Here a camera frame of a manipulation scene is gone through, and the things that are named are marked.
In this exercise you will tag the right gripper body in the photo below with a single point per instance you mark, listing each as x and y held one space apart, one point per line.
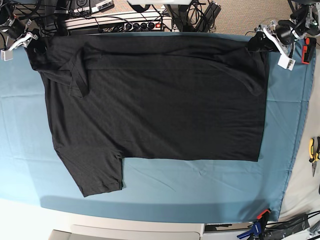
18 31

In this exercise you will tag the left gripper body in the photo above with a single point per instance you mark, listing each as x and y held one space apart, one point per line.
283 34

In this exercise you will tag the black T-shirt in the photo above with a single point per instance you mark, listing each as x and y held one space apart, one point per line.
153 97

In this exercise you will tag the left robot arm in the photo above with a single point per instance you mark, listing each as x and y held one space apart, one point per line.
305 13

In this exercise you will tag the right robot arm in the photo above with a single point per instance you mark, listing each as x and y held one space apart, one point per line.
7 8

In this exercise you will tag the orange black clamp top right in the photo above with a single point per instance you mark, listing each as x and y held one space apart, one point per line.
308 49

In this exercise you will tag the white power strip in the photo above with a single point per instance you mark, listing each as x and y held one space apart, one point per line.
135 24

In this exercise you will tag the yellow black pliers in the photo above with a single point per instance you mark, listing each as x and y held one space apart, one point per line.
314 153

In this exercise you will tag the blue table cloth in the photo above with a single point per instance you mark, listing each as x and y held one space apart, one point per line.
155 190

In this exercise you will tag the orange blue clamp bottom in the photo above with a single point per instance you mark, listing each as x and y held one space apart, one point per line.
257 229

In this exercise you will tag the black plastic bag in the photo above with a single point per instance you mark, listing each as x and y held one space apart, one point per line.
282 230

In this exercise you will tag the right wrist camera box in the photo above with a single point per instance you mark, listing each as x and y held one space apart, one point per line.
6 55

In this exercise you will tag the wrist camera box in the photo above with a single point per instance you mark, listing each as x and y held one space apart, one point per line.
286 63
6 55

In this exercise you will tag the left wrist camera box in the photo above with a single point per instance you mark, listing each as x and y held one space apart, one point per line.
286 63

